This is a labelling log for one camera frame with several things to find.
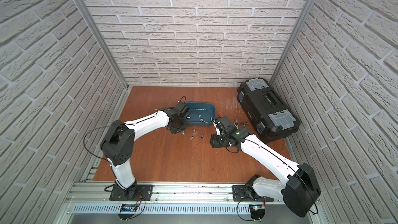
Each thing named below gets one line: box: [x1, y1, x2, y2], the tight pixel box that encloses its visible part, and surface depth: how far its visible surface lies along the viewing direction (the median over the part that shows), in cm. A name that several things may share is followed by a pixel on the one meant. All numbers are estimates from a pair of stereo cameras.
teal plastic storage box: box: [185, 102, 217, 127], surface depth 102 cm
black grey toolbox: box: [236, 77, 301, 144], surface depth 89 cm
